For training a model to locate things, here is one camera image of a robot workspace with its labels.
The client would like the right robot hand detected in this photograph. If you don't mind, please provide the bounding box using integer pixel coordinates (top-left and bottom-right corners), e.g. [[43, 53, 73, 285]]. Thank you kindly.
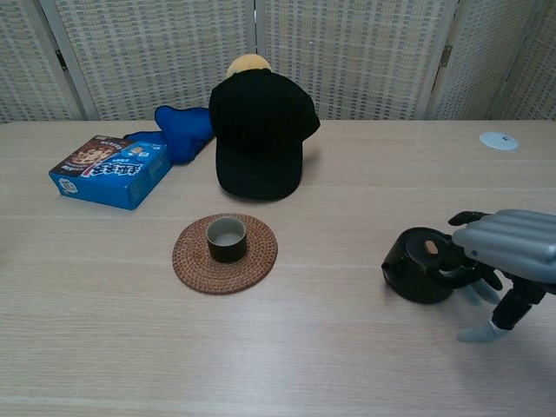
[[447, 209, 556, 344]]

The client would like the white round cable grommet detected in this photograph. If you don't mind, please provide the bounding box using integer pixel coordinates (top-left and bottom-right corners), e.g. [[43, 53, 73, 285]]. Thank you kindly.
[[479, 131, 520, 152]]

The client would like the black teapot with handle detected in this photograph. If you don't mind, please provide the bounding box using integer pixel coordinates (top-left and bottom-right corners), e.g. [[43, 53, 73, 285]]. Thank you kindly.
[[381, 227, 474, 305]]

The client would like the blue cookie box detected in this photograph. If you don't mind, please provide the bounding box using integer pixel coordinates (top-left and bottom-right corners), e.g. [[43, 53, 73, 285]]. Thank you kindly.
[[48, 134, 173, 211]]

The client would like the black baseball cap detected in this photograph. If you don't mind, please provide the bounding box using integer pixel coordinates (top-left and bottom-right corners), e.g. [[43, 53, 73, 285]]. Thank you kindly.
[[208, 69, 321, 202]]

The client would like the brown round woven coaster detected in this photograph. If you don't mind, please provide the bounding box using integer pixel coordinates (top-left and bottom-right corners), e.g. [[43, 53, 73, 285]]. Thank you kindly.
[[171, 212, 279, 296]]

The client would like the small dark ceramic cup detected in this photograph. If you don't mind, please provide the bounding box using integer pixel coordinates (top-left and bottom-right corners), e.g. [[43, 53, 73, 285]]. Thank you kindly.
[[204, 217, 248, 264]]

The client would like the blue oven mitt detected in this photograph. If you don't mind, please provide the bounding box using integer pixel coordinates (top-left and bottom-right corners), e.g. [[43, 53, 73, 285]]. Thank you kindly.
[[122, 105, 215, 166]]

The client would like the woven folding screen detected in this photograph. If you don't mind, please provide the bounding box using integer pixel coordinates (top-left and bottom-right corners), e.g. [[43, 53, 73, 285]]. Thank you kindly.
[[0, 0, 556, 125]]

